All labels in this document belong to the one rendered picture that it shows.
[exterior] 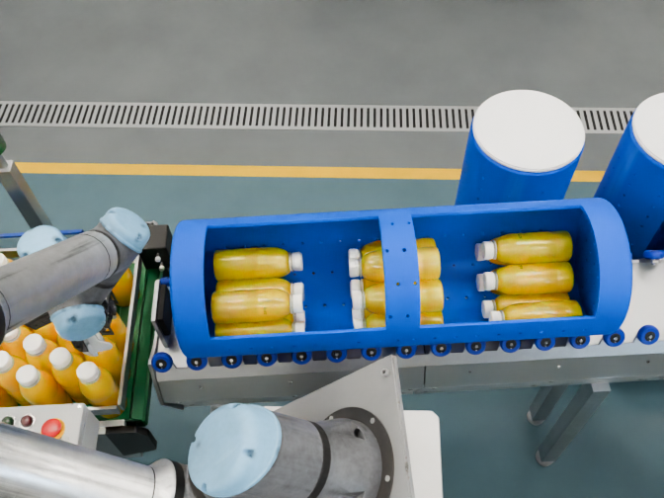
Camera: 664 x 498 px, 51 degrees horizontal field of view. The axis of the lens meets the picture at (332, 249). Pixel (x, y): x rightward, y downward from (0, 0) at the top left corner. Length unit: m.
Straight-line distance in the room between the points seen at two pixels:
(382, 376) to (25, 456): 0.49
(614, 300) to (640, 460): 1.25
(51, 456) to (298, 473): 0.30
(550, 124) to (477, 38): 1.91
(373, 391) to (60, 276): 0.47
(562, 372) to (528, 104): 0.69
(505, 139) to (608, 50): 2.06
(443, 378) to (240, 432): 0.80
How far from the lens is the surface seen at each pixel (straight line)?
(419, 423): 1.26
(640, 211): 2.00
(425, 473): 1.24
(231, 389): 1.61
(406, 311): 1.34
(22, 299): 0.89
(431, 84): 3.45
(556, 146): 1.82
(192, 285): 1.33
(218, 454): 0.92
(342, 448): 0.98
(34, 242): 1.21
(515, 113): 1.88
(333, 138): 3.18
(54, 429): 1.40
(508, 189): 1.81
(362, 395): 1.07
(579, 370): 1.69
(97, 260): 1.02
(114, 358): 1.53
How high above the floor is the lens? 2.33
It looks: 56 degrees down
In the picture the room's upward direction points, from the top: 2 degrees counter-clockwise
